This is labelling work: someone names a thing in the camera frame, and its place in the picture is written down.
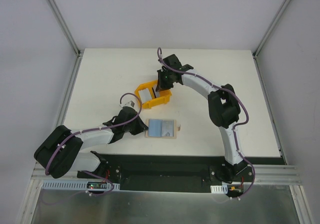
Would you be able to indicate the white cable duct right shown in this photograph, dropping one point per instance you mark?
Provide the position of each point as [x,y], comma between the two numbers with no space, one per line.
[219,189]

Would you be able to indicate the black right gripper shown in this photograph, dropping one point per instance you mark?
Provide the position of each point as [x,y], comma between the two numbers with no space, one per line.
[163,82]

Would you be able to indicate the left aluminium post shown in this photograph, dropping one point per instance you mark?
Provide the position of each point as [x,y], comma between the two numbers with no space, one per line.
[64,27]

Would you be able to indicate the yellow plastic bin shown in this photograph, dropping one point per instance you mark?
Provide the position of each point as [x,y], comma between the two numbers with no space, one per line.
[163,97]

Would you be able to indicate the aluminium post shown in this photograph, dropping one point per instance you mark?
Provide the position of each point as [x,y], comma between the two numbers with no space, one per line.
[64,27]
[276,19]

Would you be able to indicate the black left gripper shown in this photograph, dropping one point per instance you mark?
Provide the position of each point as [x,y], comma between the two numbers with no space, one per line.
[136,126]

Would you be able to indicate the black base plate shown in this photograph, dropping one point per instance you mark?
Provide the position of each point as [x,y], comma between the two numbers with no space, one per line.
[193,174]

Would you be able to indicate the beige card holder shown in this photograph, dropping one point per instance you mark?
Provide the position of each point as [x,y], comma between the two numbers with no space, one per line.
[154,128]

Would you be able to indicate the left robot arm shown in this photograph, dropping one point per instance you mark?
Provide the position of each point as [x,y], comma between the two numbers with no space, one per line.
[61,151]

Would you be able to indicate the aluminium frame rail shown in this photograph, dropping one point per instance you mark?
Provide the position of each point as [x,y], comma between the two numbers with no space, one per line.
[264,174]

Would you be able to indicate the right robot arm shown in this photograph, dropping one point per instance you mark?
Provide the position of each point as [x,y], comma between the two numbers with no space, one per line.
[223,105]

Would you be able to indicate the right aluminium post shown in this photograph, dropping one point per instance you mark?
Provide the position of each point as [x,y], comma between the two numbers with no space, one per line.
[276,19]

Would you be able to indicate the white cable duct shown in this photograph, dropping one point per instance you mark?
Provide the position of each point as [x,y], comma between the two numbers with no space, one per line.
[219,189]
[79,185]

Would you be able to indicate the white cable duct left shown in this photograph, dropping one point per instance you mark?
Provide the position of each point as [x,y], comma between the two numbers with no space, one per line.
[79,185]

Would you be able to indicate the white credit card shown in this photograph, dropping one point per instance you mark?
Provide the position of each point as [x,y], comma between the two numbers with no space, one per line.
[154,93]
[167,128]

